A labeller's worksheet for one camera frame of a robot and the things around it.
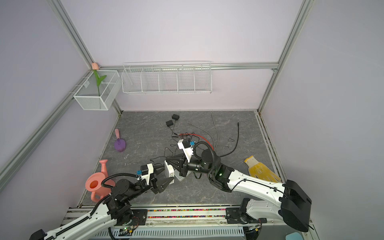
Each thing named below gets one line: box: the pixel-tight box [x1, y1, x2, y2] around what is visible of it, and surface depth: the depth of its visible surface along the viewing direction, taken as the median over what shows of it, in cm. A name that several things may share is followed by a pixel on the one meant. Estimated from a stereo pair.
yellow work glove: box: [244, 155, 281, 183], surface depth 91 cm
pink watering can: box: [85, 159, 116, 202], surface depth 76 cm
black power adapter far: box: [171, 114, 180, 121], surface depth 118 cm
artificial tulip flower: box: [92, 62, 107, 97], surface depth 92 cm
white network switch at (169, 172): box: [164, 160, 175, 185], surface depth 65 cm
